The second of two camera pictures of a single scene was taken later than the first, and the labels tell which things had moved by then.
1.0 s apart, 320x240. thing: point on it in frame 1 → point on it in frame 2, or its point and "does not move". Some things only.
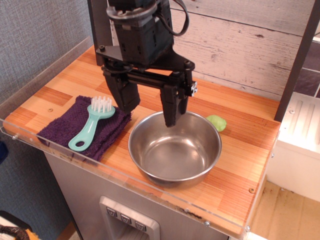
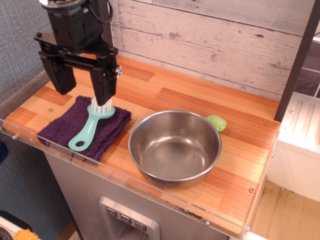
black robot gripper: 146,52 → 78,40
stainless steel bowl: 176,157 does not move
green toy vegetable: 220,123 does not move
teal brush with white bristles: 100,107 does not move
